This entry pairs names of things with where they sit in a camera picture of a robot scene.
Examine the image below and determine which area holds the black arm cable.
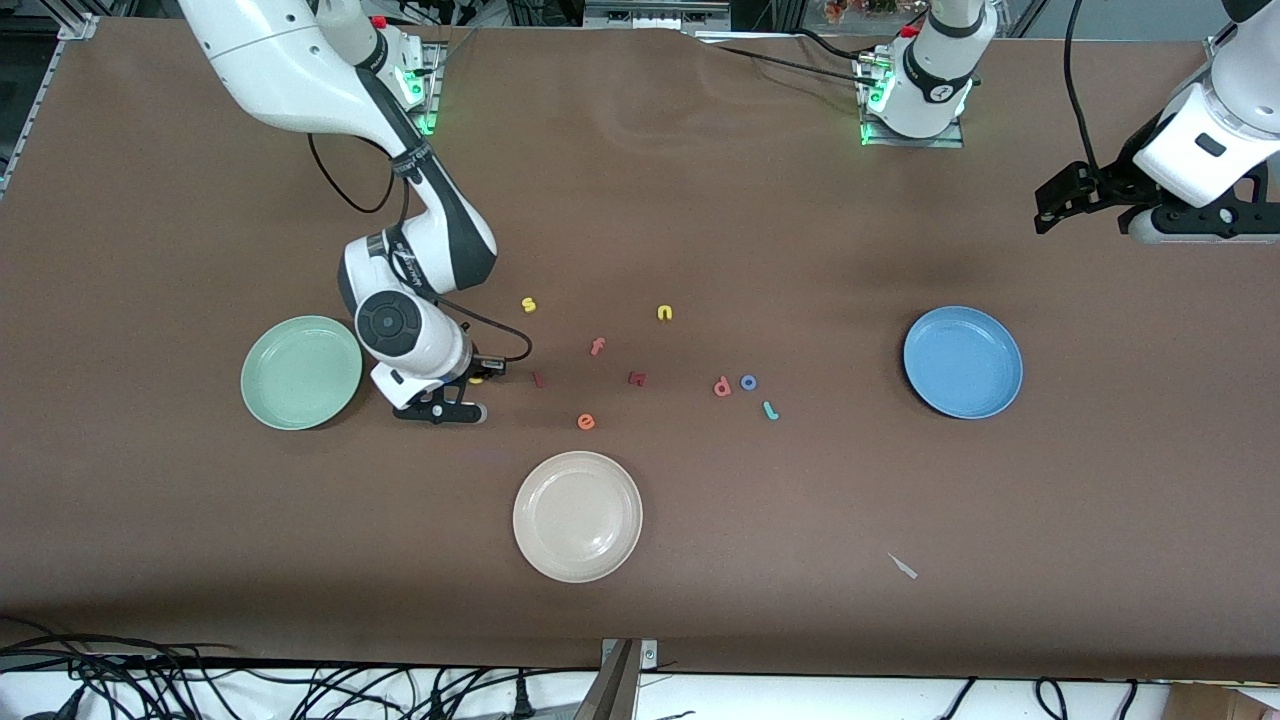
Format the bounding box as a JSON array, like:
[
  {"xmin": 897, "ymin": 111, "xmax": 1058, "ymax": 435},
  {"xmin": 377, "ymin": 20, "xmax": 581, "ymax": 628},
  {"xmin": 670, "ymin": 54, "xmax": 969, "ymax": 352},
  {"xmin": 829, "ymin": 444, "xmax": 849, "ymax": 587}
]
[
  {"xmin": 306, "ymin": 130, "xmax": 534, "ymax": 366},
  {"xmin": 1062, "ymin": 0, "xmax": 1106, "ymax": 181}
]

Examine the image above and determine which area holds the cardboard box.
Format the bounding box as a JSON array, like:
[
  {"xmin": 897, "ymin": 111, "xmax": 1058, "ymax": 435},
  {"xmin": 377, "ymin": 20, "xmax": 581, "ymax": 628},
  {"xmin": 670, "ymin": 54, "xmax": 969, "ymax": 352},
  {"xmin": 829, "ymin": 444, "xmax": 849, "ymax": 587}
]
[{"xmin": 1165, "ymin": 683, "xmax": 1280, "ymax": 720}]

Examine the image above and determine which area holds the beige plate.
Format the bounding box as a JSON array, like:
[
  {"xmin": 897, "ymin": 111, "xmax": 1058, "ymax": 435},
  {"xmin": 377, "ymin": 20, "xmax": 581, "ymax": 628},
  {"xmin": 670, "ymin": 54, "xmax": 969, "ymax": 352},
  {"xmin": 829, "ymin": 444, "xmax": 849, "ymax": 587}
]
[{"xmin": 512, "ymin": 451, "xmax": 644, "ymax": 584}]

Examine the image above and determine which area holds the black base cable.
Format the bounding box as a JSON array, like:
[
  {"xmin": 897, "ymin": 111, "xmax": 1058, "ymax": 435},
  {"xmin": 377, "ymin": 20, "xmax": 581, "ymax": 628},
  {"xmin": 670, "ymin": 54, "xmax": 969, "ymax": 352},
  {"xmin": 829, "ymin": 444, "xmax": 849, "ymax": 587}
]
[
  {"xmin": 712, "ymin": 43, "xmax": 866, "ymax": 85},
  {"xmin": 795, "ymin": 27, "xmax": 881, "ymax": 61}
]

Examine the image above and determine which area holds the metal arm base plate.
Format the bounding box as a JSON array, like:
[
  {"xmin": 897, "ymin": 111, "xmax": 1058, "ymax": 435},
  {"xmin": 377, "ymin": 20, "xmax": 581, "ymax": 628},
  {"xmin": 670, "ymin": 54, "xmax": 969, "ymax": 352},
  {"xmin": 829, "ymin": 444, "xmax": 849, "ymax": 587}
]
[
  {"xmin": 400, "ymin": 42, "xmax": 446, "ymax": 136},
  {"xmin": 858, "ymin": 50, "xmax": 967, "ymax": 149}
]

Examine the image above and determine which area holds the blue plate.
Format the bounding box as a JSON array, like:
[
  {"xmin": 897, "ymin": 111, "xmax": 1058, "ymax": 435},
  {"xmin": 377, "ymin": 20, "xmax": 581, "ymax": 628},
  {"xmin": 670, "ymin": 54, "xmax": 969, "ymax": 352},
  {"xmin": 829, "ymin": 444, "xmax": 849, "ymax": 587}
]
[{"xmin": 903, "ymin": 306, "xmax": 1024, "ymax": 420}]

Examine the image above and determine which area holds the green plate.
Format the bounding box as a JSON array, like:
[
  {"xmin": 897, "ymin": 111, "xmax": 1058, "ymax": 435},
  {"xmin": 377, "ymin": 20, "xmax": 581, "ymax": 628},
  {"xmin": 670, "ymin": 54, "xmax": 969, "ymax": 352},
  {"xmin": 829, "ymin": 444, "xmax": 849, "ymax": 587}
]
[{"xmin": 240, "ymin": 315, "xmax": 364, "ymax": 431}]

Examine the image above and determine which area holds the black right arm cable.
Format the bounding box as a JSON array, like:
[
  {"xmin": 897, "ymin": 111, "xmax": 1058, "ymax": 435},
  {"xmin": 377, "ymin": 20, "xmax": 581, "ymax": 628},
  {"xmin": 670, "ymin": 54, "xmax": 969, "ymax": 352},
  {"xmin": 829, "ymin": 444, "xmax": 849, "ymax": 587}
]
[{"xmin": 306, "ymin": 130, "xmax": 534, "ymax": 366}]

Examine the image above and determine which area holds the grey metal beam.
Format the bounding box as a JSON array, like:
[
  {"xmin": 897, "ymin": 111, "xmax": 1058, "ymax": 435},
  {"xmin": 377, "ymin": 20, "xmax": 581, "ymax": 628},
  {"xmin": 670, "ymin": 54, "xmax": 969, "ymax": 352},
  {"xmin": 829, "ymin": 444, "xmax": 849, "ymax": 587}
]
[{"xmin": 572, "ymin": 640, "xmax": 641, "ymax": 720}]

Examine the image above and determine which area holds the brown table cover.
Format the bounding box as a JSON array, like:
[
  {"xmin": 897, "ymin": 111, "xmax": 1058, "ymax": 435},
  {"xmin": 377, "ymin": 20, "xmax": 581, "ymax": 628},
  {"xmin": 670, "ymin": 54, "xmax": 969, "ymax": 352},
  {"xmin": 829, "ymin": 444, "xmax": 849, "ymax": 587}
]
[{"xmin": 0, "ymin": 18, "xmax": 1280, "ymax": 683}]

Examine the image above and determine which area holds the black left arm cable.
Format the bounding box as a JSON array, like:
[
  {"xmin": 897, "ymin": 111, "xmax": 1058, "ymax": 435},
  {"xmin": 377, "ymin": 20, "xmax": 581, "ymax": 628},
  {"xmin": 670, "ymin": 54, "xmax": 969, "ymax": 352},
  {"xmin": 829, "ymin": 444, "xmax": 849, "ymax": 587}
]
[{"xmin": 1062, "ymin": 0, "xmax": 1106, "ymax": 181}]

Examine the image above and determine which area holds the silver metal bracket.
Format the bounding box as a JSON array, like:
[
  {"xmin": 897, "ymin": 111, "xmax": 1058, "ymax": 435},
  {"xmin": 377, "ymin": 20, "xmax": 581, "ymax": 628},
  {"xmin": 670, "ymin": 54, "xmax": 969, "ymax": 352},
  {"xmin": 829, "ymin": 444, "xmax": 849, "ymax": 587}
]
[{"xmin": 601, "ymin": 638, "xmax": 659, "ymax": 671}]

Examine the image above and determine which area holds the orange decorative object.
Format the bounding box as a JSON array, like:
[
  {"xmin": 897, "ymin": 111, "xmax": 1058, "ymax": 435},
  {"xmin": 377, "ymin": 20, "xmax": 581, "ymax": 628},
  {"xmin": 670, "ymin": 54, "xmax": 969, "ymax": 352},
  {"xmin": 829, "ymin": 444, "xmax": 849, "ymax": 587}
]
[{"xmin": 822, "ymin": 0, "xmax": 903, "ymax": 23}]

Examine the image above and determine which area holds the grey power strip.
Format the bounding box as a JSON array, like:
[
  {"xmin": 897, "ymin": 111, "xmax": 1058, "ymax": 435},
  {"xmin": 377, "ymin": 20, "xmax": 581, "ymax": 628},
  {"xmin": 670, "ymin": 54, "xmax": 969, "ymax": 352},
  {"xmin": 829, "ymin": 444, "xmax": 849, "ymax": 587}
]
[{"xmin": 583, "ymin": 0, "xmax": 732, "ymax": 28}]

